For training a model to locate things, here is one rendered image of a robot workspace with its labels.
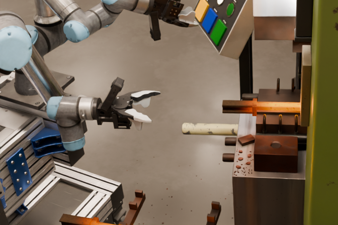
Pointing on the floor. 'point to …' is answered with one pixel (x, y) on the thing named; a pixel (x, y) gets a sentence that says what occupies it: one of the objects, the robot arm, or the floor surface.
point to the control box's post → (245, 70)
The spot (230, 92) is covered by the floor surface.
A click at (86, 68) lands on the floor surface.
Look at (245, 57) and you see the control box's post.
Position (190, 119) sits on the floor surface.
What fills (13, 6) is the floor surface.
